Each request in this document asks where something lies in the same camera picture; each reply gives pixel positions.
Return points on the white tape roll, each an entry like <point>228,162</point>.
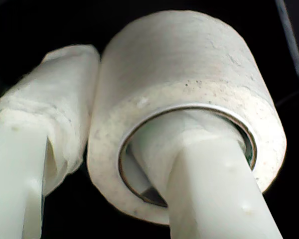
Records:
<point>177,62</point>

